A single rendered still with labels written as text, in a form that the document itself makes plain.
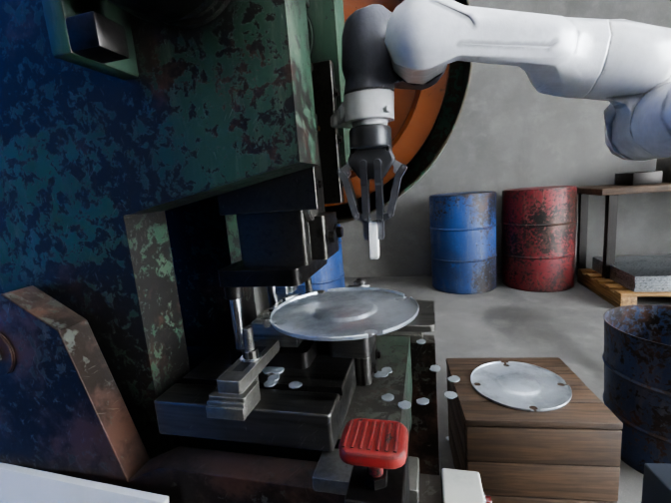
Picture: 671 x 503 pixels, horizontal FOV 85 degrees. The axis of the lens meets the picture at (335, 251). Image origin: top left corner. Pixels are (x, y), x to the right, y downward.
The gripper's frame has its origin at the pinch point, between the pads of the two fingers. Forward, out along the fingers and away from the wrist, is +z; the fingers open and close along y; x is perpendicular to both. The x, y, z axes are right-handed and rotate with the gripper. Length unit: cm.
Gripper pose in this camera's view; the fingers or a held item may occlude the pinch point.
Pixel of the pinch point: (373, 240)
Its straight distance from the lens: 68.7
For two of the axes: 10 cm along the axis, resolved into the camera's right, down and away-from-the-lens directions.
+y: 9.7, -0.1, -2.4
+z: 0.6, 9.8, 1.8
